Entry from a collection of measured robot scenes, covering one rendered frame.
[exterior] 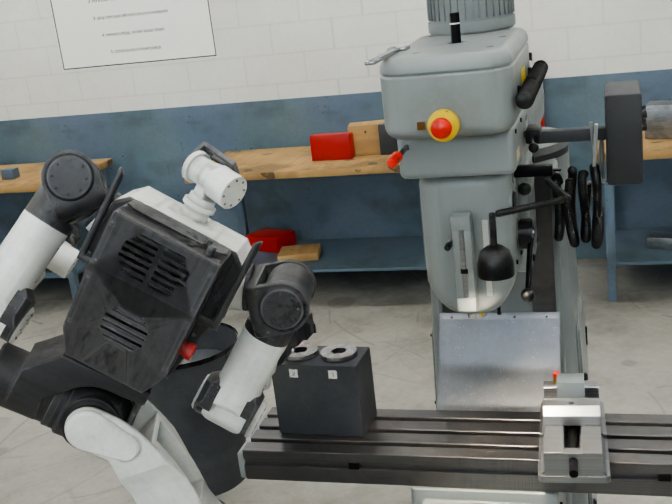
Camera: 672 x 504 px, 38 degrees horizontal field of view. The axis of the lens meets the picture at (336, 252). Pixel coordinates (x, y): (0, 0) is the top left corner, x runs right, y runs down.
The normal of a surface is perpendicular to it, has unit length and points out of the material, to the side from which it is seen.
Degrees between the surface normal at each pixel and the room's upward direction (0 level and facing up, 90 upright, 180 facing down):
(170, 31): 90
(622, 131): 90
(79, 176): 75
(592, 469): 90
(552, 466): 90
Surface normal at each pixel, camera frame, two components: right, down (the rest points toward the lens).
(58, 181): 0.16, 0.00
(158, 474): 0.21, 0.64
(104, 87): -0.26, 0.31
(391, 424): -0.11, -0.95
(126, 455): 0.09, 0.29
